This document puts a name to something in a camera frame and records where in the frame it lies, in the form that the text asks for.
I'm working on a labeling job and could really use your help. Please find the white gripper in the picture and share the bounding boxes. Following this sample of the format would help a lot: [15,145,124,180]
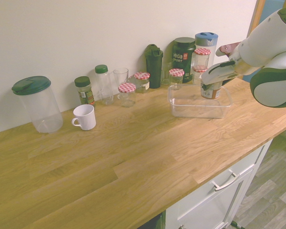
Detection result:
[201,61,239,91]

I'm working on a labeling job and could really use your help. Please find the small cereal cup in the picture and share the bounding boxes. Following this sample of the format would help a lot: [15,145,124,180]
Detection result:
[200,81,222,99]

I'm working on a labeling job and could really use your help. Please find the clear rectangular plastic container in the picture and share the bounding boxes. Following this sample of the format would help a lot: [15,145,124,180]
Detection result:
[167,83,234,119]

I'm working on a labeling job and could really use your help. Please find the empty jar red checkered lid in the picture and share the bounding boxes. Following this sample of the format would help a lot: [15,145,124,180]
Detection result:
[193,48,212,69]
[168,68,185,86]
[117,83,136,108]
[192,66,208,85]

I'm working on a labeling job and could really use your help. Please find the black protein powder tub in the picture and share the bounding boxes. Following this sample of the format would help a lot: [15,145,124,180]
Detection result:
[172,37,196,83]

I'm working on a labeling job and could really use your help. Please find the clear glass tumbler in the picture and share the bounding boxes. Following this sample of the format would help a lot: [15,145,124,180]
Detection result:
[161,62,174,85]

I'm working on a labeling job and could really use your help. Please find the large clear canister blue lid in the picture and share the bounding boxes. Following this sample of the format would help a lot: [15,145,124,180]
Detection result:
[194,31,219,70]

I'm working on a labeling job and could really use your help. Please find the black shaker bottle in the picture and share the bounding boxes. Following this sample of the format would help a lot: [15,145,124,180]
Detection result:
[144,43,164,89]

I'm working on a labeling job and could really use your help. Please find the labelled jar red checkered lid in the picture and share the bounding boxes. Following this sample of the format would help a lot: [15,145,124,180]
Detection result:
[133,71,151,94]

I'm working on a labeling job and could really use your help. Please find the tall clear glass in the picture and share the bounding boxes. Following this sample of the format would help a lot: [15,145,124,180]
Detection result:
[113,67,129,96]

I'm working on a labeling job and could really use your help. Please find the clear bottle green cap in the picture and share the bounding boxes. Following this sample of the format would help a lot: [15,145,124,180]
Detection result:
[94,64,114,106]

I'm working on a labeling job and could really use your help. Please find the spice jar dark lid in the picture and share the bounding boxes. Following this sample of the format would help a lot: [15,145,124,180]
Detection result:
[74,76,96,107]

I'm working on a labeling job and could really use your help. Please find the white mug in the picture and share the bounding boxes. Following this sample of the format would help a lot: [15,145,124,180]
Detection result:
[71,104,97,131]

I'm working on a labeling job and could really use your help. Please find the large clear canister green lid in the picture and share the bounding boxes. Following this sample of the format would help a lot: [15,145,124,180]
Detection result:
[11,75,64,134]

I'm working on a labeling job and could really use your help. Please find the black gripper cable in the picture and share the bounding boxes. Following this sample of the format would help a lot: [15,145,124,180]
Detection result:
[212,61,236,70]

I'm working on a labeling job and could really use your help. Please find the wooden door frame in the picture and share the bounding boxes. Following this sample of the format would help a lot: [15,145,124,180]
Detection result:
[246,0,267,39]

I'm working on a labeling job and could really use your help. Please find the silver drawer handle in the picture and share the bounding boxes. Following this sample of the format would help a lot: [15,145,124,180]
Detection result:
[211,169,240,192]

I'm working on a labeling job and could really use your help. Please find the white drawer with handle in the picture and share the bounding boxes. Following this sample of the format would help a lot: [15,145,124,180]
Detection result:
[165,139,274,229]

